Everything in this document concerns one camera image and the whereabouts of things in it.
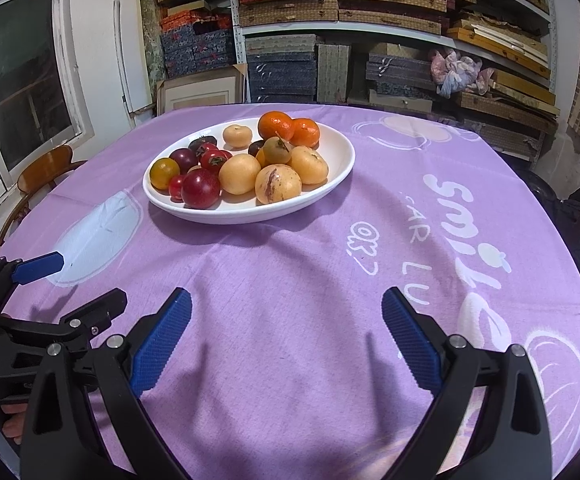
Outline stack of dark blue boxes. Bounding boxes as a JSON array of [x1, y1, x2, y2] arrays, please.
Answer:
[[246, 50, 318, 105]]

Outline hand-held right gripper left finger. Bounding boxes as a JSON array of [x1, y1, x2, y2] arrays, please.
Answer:
[[20, 287, 193, 480]]

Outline white door panel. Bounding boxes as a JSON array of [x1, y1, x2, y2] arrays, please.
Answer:
[[112, 0, 153, 116]]

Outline white framed window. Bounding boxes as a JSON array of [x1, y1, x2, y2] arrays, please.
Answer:
[[0, 0, 96, 211]]

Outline framed picture in cardboard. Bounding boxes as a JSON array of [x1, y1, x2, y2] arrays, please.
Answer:
[[156, 64, 248, 116]]

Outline upright grey boxes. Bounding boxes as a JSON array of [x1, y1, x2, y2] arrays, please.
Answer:
[[316, 43, 351, 105]]

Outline small dark red plum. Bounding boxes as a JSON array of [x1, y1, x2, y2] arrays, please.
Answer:
[[169, 147, 199, 175]]

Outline plain orange pepino melon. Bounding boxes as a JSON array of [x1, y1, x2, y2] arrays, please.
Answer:
[[290, 145, 329, 185]]

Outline orange green-tinged tomato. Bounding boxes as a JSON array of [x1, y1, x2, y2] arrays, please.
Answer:
[[150, 158, 181, 190]]

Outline purple printed tablecloth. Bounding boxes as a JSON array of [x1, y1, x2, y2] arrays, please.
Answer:
[[0, 104, 580, 480]]

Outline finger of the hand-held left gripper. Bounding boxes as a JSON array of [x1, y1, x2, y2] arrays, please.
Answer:
[[0, 252, 66, 306], [0, 287, 128, 358]]

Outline large orange mandarin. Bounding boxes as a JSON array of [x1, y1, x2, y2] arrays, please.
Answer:
[[258, 111, 295, 142]]

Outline purple striped pepino melon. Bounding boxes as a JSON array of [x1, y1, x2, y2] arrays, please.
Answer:
[[255, 164, 303, 205]]

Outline stack of blue floral boxes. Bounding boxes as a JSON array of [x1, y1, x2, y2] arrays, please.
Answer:
[[159, 12, 237, 81]]

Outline large dark red plum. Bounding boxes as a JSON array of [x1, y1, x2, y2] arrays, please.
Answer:
[[180, 168, 221, 209]]

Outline white oval plate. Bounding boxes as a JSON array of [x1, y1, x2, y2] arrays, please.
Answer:
[[142, 119, 356, 225]]

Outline small orange mandarin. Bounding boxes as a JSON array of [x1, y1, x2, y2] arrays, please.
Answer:
[[290, 117, 320, 148]]

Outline stack of yellow wooden boxes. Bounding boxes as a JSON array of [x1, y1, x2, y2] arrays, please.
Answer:
[[447, 10, 560, 121]]

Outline white metal shelf unit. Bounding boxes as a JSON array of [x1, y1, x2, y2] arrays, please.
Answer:
[[227, 0, 558, 126]]

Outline yellow brown-spotted fruit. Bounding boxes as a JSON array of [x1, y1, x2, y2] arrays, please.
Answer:
[[222, 124, 252, 149]]

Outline stack of dark flat boxes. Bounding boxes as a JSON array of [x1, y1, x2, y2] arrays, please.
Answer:
[[365, 54, 438, 101]]

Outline pale yellow round fruit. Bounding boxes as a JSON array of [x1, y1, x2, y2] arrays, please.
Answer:
[[218, 154, 262, 195]]

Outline brown wooden chair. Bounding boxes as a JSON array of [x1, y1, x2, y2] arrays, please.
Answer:
[[0, 145, 88, 261]]

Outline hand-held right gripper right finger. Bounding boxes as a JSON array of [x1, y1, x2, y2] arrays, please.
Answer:
[[381, 287, 554, 480]]

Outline person's left hand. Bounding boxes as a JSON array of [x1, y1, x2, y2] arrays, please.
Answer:
[[1, 402, 27, 445]]

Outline red tomato with calyx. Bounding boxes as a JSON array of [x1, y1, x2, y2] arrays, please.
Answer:
[[200, 149, 229, 176]]

